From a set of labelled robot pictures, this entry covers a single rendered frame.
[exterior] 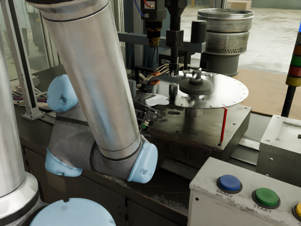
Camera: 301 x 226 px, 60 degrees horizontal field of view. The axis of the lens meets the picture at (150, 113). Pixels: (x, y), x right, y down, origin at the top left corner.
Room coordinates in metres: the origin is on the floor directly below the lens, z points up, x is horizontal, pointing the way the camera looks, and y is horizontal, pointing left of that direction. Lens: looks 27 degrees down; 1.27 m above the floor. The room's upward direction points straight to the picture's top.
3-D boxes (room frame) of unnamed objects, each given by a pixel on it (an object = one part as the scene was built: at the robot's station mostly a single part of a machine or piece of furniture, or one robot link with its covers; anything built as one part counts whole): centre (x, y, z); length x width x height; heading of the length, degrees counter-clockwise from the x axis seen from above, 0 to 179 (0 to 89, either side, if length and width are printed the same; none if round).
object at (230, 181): (0.41, -0.16, 0.90); 0.04 x 0.04 x 0.02
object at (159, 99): (0.67, -0.03, 0.96); 0.09 x 0.06 x 0.03; 134
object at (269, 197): (0.37, -0.22, 0.90); 0.04 x 0.04 x 0.02
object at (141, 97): (0.65, 0.02, 0.97); 0.09 x 0.02 x 0.05; 134
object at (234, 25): (1.56, -0.41, 0.93); 0.31 x 0.31 x 0.36
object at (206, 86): (0.81, -0.15, 0.96); 0.11 x 0.11 x 0.03
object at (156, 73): (0.92, 0.01, 0.95); 0.10 x 0.03 x 0.07; 57
